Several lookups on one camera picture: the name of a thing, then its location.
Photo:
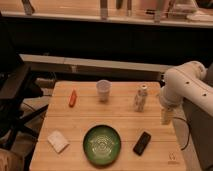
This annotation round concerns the grey bench rail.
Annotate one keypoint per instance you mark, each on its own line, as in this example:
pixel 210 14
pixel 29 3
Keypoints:
pixel 95 63

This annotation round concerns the clear plastic cup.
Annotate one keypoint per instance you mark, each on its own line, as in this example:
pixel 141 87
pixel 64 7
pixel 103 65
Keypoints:
pixel 103 90

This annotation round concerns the black phone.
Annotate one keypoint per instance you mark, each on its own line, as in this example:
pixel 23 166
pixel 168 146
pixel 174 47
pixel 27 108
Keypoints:
pixel 141 144

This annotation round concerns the white gripper block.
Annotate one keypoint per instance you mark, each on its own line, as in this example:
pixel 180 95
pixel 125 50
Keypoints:
pixel 166 116

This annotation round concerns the white folded cloth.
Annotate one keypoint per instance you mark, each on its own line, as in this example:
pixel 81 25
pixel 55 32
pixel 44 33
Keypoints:
pixel 57 141

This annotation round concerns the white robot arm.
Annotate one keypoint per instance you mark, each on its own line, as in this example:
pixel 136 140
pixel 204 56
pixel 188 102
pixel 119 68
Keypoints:
pixel 185 81

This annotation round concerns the black chair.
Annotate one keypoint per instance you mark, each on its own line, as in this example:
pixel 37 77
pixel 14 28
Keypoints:
pixel 16 83

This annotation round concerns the small white bottle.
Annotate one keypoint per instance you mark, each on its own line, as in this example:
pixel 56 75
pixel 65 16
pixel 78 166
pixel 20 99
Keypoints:
pixel 140 98

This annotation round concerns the green round plate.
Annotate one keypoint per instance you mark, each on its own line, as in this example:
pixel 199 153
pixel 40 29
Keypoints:
pixel 101 145

